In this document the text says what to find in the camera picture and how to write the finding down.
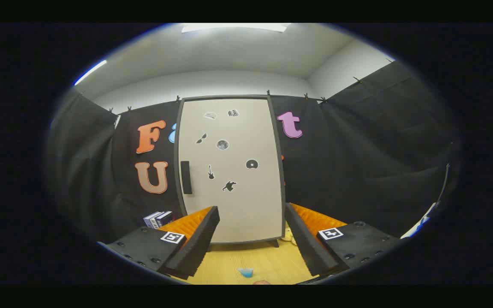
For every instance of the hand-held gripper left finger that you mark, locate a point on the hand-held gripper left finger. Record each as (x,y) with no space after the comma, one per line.
(195,244)

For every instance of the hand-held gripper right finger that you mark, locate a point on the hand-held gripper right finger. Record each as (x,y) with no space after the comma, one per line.
(306,244)

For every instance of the white cabinet door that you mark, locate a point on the white cabinet door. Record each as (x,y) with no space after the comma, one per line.
(238,209)

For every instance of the blue and white tube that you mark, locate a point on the blue and white tube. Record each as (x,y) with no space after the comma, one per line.
(245,272)

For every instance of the yellow plush toy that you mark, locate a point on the yellow plush toy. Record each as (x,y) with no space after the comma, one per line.
(288,234)

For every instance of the dark blue book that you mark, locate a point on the dark blue book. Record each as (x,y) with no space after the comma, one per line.
(165,218)

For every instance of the light blue book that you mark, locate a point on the light blue book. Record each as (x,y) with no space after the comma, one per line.
(150,219)

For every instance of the grey cabinet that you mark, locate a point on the grey cabinet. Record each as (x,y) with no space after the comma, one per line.
(176,141)

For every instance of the black backdrop cloth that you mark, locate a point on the black backdrop cloth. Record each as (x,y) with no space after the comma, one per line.
(357,149)

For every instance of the long ceiling light strip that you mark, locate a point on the long ceiling light strip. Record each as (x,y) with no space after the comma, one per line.
(90,72)

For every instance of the rectangular ceiling light panel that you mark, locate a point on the rectangular ceiling light panel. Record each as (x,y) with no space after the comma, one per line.
(233,28)

